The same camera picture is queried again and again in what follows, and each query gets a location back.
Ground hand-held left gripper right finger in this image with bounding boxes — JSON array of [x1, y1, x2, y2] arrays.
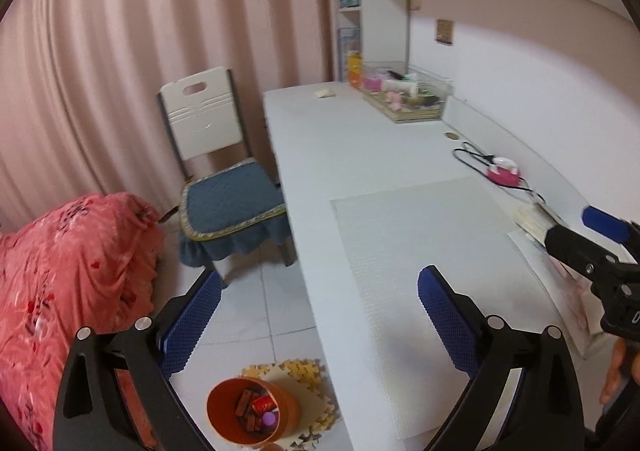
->
[[417, 264, 581, 451]]

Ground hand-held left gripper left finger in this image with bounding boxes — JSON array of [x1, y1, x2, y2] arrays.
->
[[52, 268, 224, 451]]

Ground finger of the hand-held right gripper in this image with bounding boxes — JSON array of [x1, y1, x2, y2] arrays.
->
[[544, 225, 640, 299], [582, 205, 640, 262]]

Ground pink printed blanket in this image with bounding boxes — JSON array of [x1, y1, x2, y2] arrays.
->
[[0, 191, 168, 451]]

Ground cream booklet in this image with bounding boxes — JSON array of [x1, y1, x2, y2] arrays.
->
[[514, 204, 571, 244]]

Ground white paper sheet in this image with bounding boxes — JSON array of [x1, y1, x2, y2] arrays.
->
[[507, 228, 608, 359]]

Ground clear desk organiser box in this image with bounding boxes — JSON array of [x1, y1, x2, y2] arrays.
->
[[361, 60, 455, 124]]

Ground white textured desk mat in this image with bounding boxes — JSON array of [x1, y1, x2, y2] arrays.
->
[[330, 176, 558, 442]]

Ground pink curtain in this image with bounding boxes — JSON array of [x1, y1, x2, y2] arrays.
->
[[0, 0, 336, 232]]

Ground person's right hand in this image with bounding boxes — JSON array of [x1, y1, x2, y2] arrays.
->
[[600, 338, 626, 404]]

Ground yellow foam puzzle mat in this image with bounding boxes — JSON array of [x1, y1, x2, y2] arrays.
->
[[241, 357, 341, 451]]

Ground blue chair cushion cover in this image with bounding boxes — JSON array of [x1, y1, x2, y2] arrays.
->
[[179, 157, 293, 269]]

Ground white narrow bookcase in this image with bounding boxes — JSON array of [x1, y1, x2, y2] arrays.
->
[[329, 0, 365, 84]]

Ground white desk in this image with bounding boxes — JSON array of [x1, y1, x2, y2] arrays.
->
[[262, 81, 640, 451]]

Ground pink white small device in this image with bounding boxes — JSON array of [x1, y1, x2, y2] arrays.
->
[[487, 156, 523, 187]]

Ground white grey chair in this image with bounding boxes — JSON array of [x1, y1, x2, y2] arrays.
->
[[157, 66, 296, 289]]

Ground pink device with black cable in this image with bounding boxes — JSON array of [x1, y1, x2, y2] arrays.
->
[[452, 142, 538, 193]]

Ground yellow red toy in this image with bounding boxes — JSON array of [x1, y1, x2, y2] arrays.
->
[[346, 51, 365, 89]]

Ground brown toy block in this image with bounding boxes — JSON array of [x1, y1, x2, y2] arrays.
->
[[235, 388, 257, 421]]

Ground round orange bin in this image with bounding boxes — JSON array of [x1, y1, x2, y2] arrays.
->
[[206, 377, 301, 446]]

